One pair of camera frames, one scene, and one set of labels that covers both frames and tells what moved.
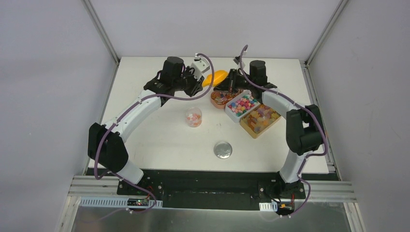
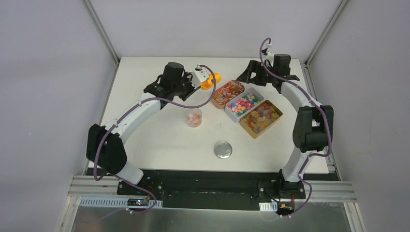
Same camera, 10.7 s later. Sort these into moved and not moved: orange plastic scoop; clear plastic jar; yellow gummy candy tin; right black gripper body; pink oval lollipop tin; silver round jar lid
Moved: right black gripper body; orange plastic scoop
Not moved: pink oval lollipop tin; silver round jar lid; clear plastic jar; yellow gummy candy tin
